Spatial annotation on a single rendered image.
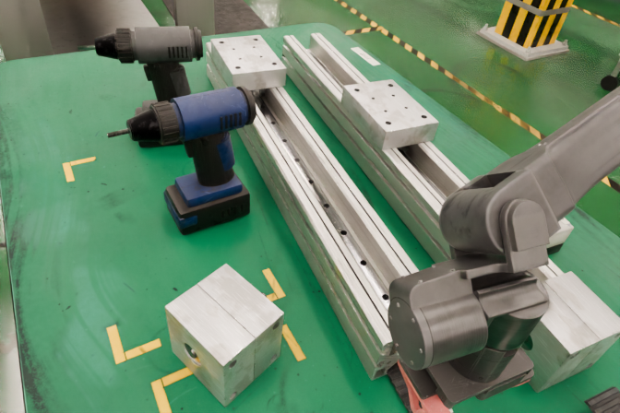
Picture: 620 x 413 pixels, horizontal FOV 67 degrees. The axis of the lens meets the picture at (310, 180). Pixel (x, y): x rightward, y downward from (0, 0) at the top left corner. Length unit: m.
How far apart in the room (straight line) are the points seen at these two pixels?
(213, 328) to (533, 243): 0.33
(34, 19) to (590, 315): 1.88
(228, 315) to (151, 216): 0.30
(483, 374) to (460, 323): 0.10
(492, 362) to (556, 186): 0.16
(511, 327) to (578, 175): 0.15
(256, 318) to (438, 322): 0.23
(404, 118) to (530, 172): 0.45
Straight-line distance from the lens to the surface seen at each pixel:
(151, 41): 0.84
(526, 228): 0.40
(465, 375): 0.49
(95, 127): 1.01
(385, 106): 0.86
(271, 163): 0.79
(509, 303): 0.42
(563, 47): 4.07
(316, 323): 0.66
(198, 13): 2.13
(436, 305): 0.39
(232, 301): 0.56
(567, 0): 3.93
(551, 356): 0.66
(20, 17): 2.02
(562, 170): 0.45
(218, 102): 0.65
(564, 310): 0.67
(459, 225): 0.42
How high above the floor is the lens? 1.33
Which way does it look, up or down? 40 degrees down
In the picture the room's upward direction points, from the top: 7 degrees clockwise
